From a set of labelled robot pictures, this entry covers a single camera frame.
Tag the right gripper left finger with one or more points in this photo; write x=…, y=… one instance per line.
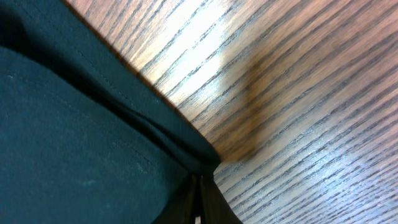
x=182, y=208

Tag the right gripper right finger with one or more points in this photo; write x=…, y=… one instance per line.
x=214, y=207

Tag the black t-shirt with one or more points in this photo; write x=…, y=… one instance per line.
x=83, y=140

